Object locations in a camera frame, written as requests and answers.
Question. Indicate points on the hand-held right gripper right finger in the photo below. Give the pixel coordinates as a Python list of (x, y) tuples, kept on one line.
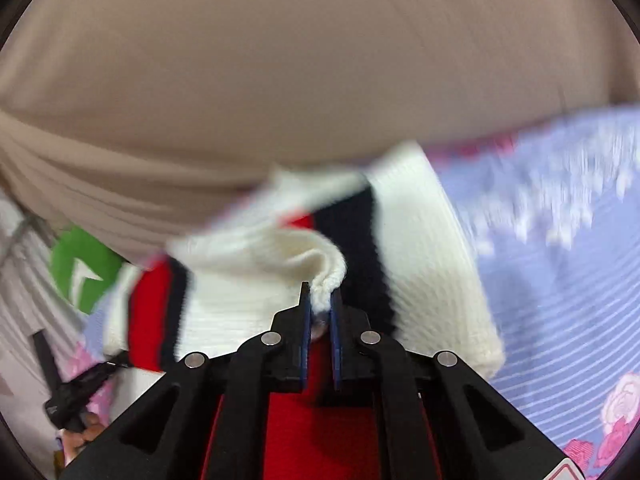
[(336, 350)]

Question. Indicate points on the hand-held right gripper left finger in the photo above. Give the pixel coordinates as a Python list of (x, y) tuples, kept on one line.
[(306, 350)]

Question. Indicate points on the white knit sweater red navy stripes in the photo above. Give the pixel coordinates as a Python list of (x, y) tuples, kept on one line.
[(260, 280)]

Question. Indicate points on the person's left hand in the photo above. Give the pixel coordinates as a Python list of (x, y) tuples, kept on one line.
[(75, 442)]

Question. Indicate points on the white cloth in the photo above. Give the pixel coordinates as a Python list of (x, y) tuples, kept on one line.
[(25, 310)]

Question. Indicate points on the green pillow white arrow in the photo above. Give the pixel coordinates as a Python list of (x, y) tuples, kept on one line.
[(82, 267)]

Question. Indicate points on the blue pink floral bedsheet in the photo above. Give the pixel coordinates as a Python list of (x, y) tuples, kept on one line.
[(545, 280)]

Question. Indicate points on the beige curtain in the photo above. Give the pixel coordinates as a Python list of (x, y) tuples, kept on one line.
[(300, 70)]

